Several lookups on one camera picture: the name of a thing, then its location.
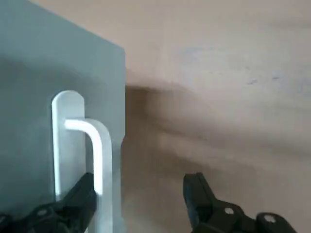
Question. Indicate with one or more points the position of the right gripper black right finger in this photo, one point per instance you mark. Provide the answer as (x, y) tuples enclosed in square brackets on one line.
[(209, 213)]

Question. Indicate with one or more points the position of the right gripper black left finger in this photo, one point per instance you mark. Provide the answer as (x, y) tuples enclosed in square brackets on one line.
[(60, 213)]

